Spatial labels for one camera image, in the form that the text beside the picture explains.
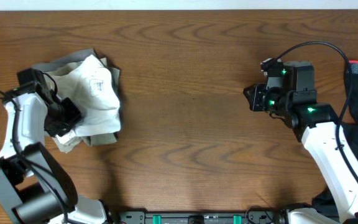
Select white t-shirt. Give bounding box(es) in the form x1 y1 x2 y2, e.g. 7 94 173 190
44 54 122 146

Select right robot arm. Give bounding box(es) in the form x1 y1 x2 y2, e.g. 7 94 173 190
243 58 358 223

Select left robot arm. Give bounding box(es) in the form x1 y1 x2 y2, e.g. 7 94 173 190
0 68 112 223

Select khaki folded shorts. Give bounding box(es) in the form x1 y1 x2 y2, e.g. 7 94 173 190
31 47 121 154

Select black mounting rail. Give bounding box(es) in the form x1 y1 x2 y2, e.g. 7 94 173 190
119 209 289 224

